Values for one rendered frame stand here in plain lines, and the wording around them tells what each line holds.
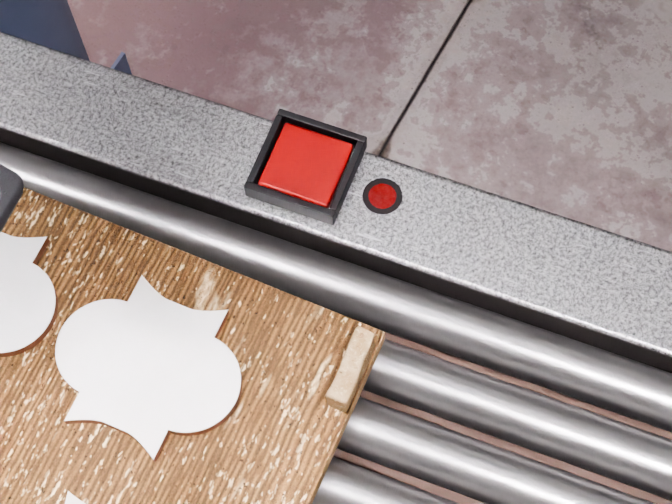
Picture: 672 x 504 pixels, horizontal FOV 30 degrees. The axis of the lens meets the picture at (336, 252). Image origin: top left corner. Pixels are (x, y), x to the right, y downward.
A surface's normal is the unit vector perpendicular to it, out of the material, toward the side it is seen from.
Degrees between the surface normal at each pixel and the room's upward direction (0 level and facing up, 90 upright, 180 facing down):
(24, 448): 0
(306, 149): 0
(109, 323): 0
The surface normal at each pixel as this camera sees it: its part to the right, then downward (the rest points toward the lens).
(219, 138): -0.02, -0.40
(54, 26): 0.91, 0.36
